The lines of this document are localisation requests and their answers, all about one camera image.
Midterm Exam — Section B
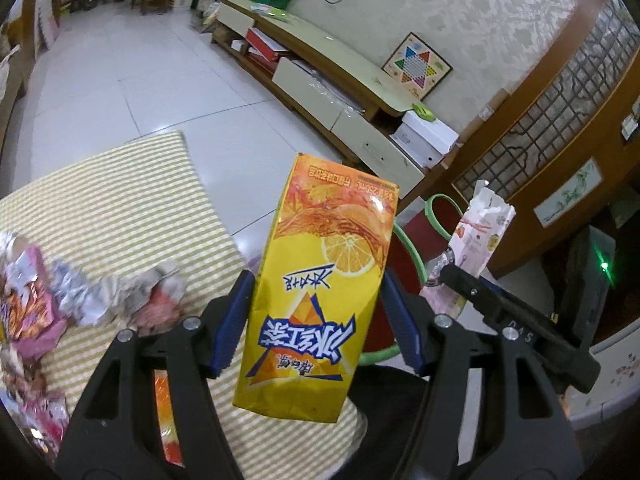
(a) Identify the chinese checkers board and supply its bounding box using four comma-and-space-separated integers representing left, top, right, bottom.
382, 32, 452, 100

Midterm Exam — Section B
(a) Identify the small red green-rimmed bin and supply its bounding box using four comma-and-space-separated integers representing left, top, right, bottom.
424, 193, 463, 252

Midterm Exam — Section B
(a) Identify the crumpled white paper ball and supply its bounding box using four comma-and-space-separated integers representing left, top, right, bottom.
51, 259, 119, 327

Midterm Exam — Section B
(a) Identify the red folder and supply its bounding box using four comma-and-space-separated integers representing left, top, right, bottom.
245, 27, 290, 62

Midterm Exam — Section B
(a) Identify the wooden TV cabinet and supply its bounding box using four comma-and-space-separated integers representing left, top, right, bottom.
212, 0, 432, 208

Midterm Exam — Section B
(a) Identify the pink newspaper ball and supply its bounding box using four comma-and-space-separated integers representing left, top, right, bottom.
116, 260, 188, 336

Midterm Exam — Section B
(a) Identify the small green box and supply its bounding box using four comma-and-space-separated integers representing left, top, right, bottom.
412, 102, 437, 122

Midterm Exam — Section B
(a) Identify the orange chip bag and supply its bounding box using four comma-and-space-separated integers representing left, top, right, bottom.
154, 370, 184, 467

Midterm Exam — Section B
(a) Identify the yellow iced tea carton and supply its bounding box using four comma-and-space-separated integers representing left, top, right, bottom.
233, 154, 399, 422

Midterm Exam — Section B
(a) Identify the purple swirl snack bag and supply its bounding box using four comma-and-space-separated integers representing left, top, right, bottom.
1, 231, 67, 363

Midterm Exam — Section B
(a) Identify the large red green-rimmed bin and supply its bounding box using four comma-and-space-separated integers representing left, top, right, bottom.
359, 222, 427, 366

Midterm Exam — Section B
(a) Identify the checkered yellow tablecloth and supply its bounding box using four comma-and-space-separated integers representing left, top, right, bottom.
0, 130, 369, 480

